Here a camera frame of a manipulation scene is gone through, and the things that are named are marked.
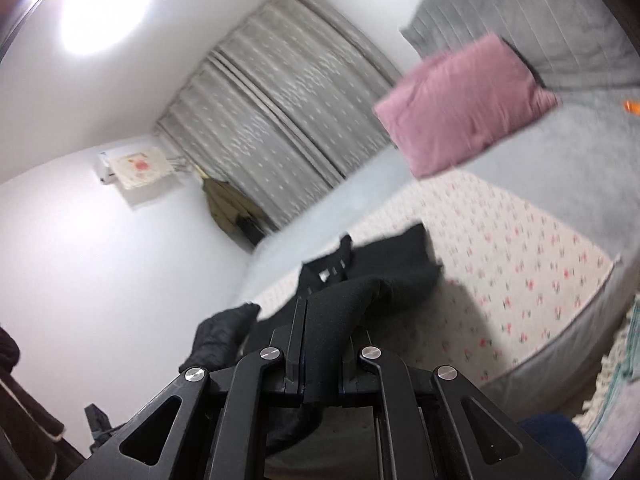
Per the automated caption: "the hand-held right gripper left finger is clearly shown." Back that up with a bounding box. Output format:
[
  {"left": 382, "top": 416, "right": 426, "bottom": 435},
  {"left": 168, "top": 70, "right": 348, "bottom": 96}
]
[{"left": 65, "top": 297, "right": 307, "bottom": 480}]

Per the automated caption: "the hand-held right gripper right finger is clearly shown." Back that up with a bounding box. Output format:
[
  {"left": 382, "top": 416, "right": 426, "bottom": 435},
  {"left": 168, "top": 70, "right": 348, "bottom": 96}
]
[{"left": 340, "top": 344, "right": 566, "bottom": 480}]

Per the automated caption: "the black garment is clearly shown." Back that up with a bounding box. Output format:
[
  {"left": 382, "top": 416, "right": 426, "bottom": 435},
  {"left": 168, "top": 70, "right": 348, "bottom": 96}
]
[{"left": 179, "top": 222, "right": 444, "bottom": 457}]

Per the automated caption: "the olive hanging jacket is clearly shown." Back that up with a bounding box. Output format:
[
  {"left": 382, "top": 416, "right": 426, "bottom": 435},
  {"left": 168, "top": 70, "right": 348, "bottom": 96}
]
[{"left": 201, "top": 176, "right": 271, "bottom": 235}]

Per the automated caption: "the floral white blanket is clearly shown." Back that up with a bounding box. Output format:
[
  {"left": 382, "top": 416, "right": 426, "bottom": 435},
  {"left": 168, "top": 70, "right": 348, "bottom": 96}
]
[{"left": 252, "top": 170, "right": 622, "bottom": 386}]

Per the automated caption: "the small dark grey stand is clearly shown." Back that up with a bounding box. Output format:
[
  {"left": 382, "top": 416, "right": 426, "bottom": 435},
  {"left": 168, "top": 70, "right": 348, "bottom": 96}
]
[{"left": 84, "top": 402, "right": 123, "bottom": 456}]

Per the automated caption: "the dark blue round object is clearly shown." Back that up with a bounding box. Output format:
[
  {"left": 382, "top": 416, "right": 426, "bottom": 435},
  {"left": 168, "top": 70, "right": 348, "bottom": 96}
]
[{"left": 517, "top": 414, "right": 587, "bottom": 480}]

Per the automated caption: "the air conditioner with floral cover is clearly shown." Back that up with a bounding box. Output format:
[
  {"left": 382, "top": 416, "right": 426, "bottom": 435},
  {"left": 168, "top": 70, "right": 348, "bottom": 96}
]
[{"left": 97, "top": 145, "right": 173, "bottom": 191}]

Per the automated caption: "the grey patterned curtain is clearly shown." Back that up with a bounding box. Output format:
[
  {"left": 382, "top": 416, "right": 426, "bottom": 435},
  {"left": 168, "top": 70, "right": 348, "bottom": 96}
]
[{"left": 154, "top": 0, "right": 402, "bottom": 233}]

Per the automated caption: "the pale crocheted cloth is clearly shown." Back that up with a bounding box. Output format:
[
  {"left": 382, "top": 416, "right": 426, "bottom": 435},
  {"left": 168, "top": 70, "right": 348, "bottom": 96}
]
[{"left": 572, "top": 295, "right": 640, "bottom": 461}]

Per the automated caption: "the pink pillow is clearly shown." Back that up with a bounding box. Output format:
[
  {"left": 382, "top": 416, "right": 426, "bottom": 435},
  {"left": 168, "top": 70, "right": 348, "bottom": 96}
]
[{"left": 373, "top": 32, "right": 561, "bottom": 179}]

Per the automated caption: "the dark brown coat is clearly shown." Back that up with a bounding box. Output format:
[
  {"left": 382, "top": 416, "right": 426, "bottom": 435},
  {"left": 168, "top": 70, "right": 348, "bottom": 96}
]
[{"left": 0, "top": 325, "right": 83, "bottom": 480}]

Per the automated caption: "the light grey bed sheet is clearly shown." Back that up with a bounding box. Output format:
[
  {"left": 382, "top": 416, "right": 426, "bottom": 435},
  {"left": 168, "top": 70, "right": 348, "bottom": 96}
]
[{"left": 242, "top": 80, "right": 640, "bottom": 311}]

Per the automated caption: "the grey padded headboard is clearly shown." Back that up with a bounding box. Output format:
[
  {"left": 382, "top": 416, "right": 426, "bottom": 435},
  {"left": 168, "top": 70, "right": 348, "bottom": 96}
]
[{"left": 400, "top": 0, "right": 638, "bottom": 92}]

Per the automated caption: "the round ceiling light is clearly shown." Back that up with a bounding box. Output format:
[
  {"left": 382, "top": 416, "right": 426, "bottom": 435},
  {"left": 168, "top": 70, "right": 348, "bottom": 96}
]
[{"left": 59, "top": 0, "right": 154, "bottom": 56}]

